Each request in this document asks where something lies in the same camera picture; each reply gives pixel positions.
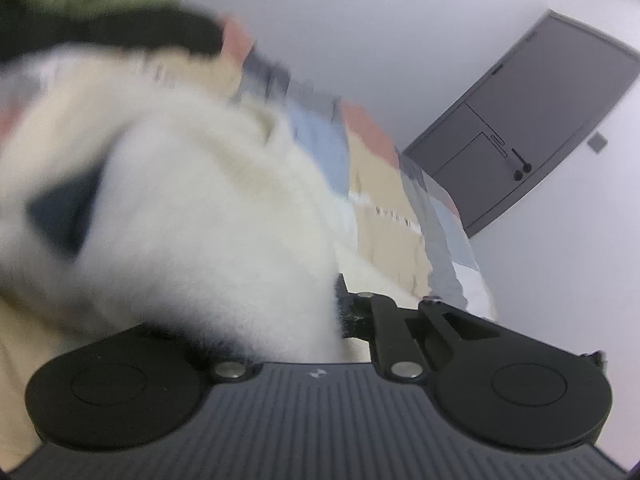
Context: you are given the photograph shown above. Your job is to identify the grey door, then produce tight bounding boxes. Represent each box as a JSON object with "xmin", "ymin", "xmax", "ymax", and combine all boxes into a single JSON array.
[{"xmin": 405, "ymin": 11, "xmax": 639, "ymax": 236}]

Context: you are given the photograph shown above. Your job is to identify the black door handle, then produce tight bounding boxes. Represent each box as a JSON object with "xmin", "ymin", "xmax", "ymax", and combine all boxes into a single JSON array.
[{"xmin": 508, "ymin": 147, "xmax": 534, "ymax": 182}]

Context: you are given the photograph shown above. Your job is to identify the cream fluffy garment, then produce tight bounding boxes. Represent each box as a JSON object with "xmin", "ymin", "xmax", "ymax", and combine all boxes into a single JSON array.
[{"xmin": 1, "ymin": 47, "xmax": 416, "ymax": 363}]

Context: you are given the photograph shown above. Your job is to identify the black garment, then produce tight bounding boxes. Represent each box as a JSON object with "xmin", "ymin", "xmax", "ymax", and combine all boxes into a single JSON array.
[{"xmin": 1, "ymin": 8, "xmax": 224, "ymax": 63}]

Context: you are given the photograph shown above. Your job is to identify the grey wall switch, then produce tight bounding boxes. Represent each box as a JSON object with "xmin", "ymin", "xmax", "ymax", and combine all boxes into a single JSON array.
[{"xmin": 587, "ymin": 132, "xmax": 608, "ymax": 154}]

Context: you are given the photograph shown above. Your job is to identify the colourful patchwork bed cover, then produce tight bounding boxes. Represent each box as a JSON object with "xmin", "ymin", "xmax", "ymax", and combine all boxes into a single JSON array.
[{"xmin": 1, "ymin": 18, "xmax": 496, "ymax": 469}]

